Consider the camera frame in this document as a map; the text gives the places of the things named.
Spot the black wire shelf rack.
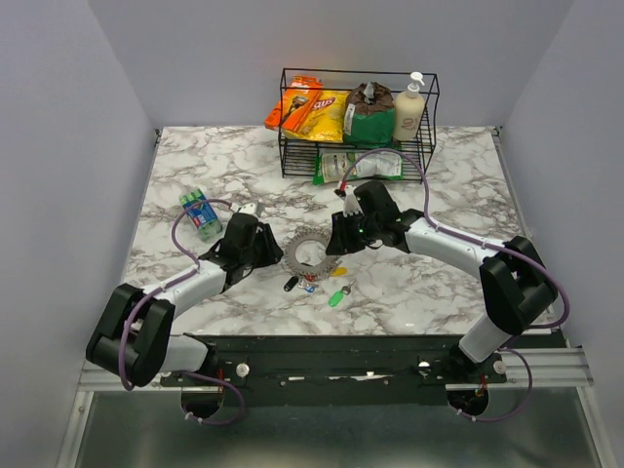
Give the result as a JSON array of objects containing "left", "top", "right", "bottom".
[{"left": 265, "top": 68, "right": 439, "bottom": 184}]

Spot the green blue sponge pack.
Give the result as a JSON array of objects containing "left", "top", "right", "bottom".
[{"left": 178, "top": 188, "right": 222, "bottom": 242}]

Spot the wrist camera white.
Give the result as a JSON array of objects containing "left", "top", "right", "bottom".
[
  {"left": 334, "top": 185, "right": 363, "bottom": 217},
  {"left": 238, "top": 202, "right": 263, "bottom": 217}
]

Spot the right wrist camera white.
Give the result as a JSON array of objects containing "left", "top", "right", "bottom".
[{"left": 334, "top": 185, "right": 363, "bottom": 217}]

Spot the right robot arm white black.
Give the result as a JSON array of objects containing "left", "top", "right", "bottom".
[{"left": 327, "top": 180, "right": 561, "bottom": 382}]

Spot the metal toothed key ring disc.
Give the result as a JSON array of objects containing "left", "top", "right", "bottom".
[{"left": 283, "top": 227, "right": 338, "bottom": 281}]

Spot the green white snack bag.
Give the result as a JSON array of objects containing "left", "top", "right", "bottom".
[{"left": 313, "top": 151, "right": 404, "bottom": 185}]

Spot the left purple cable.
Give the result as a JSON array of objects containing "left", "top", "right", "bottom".
[{"left": 119, "top": 197, "right": 247, "bottom": 426}]

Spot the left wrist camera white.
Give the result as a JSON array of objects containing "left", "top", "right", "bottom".
[{"left": 238, "top": 202, "right": 263, "bottom": 217}]

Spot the orange razor box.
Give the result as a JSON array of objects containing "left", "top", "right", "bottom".
[{"left": 264, "top": 75, "right": 324, "bottom": 138}]

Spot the brown green coffee bag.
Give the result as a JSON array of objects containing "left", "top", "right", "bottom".
[{"left": 343, "top": 81, "right": 395, "bottom": 147}]

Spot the key with green tag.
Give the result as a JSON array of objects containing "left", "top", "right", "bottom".
[{"left": 328, "top": 281, "right": 355, "bottom": 308}]

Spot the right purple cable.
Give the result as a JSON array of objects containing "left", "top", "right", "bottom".
[{"left": 335, "top": 147, "right": 571, "bottom": 423}]

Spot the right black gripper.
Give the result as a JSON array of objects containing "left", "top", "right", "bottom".
[{"left": 325, "top": 209, "right": 380, "bottom": 256}]

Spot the yellow chips bag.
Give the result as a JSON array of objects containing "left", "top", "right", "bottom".
[{"left": 292, "top": 90, "right": 349, "bottom": 142}]

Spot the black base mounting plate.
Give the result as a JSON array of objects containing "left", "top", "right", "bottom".
[{"left": 99, "top": 333, "right": 569, "bottom": 408}]

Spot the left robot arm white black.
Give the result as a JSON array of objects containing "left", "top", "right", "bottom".
[{"left": 86, "top": 213, "right": 283, "bottom": 388}]

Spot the purple cable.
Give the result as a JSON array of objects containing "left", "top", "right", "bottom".
[
  {"left": 119, "top": 197, "right": 247, "bottom": 426},
  {"left": 335, "top": 147, "right": 571, "bottom": 423}
]

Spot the cream lotion pump bottle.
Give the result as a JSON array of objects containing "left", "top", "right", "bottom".
[{"left": 393, "top": 72, "right": 425, "bottom": 141}]

